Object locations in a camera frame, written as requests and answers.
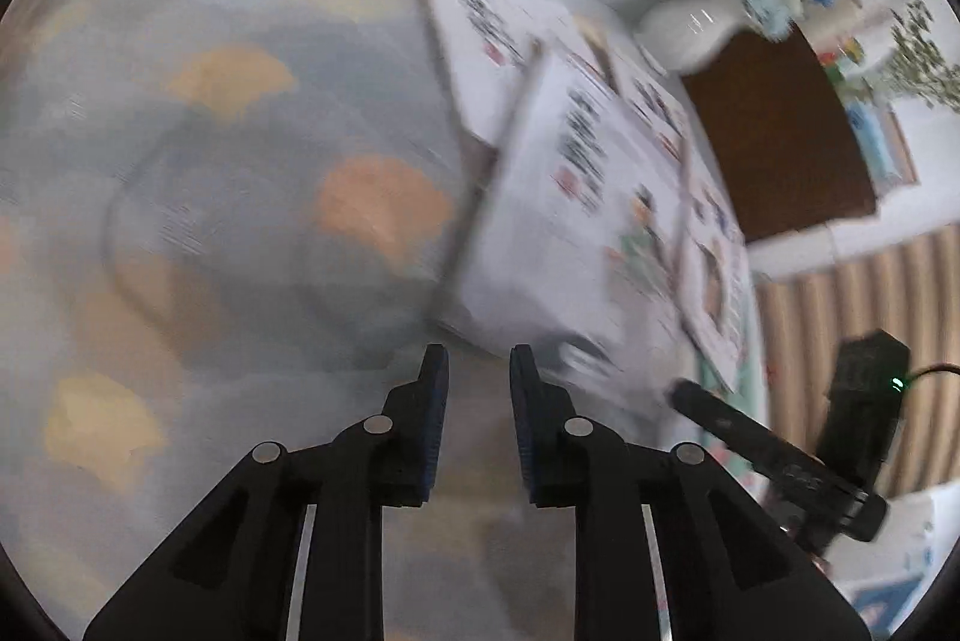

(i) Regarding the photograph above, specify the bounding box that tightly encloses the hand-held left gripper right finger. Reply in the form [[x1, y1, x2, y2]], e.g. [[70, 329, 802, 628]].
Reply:
[[508, 343, 871, 641]]

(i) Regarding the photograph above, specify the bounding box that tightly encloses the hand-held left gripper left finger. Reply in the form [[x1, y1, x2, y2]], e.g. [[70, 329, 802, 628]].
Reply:
[[82, 343, 451, 641]]

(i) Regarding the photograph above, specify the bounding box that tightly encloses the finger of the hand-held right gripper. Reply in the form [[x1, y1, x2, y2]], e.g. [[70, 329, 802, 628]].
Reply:
[[667, 378, 782, 471]]

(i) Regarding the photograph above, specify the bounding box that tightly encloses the white illustrated book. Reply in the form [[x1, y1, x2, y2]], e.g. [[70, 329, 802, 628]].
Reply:
[[403, 0, 623, 162], [431, 41, 691, 376]]

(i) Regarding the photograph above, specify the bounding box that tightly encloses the brown striped fabric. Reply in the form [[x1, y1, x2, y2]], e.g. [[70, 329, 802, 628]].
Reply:
[[754, 224, 960, 507]]

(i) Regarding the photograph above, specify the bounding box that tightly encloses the white blue printed mat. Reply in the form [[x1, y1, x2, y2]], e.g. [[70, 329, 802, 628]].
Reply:
[[832, 483, 947, 636]]

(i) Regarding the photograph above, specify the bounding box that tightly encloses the colourful toy set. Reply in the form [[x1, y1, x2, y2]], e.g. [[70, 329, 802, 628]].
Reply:
[[817, 37, 917, 186]]

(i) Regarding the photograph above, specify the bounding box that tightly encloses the dark brown wooden cabinet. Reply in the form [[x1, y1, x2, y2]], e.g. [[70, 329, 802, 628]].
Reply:
[[679, 22, 878, 244]]

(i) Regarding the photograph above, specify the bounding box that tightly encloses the ginkgo leaf patterned cloth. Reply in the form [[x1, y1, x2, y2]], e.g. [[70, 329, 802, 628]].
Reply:
[[0, 0, 758, 641]]

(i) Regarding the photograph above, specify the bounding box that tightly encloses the green leafy sprig plant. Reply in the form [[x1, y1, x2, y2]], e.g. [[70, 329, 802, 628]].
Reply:
[[881, 0, 960, 113]]

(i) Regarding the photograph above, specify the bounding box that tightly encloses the black cable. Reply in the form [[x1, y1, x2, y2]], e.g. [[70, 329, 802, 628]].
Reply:
[[904, 363, 960, 385]]

